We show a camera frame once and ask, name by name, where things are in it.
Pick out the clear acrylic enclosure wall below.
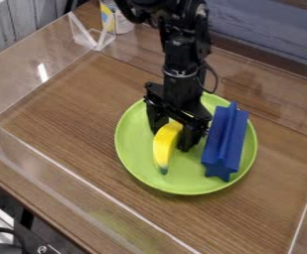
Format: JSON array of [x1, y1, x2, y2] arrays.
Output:
[[0, 126, 201, 254]]

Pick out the white labelled can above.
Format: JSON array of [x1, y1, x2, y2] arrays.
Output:
[[99, 0, 134, 35]]

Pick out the yellow toy banana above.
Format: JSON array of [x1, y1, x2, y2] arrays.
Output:
[[152, 121, 182, 175]]

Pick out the black cable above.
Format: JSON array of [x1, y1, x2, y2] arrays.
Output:
[[0, 226, 27, 254]]

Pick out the blue star-shaped block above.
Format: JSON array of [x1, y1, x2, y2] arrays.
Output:
[[201, 102, 248, 183]]

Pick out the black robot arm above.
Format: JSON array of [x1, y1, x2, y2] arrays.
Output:
[[114, 0, 214, 152]]

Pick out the green round plate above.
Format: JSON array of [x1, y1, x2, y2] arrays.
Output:
[[114, 94, 257, 195]]

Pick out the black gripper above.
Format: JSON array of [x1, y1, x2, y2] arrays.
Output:
[[143, 70, 211, 152]]

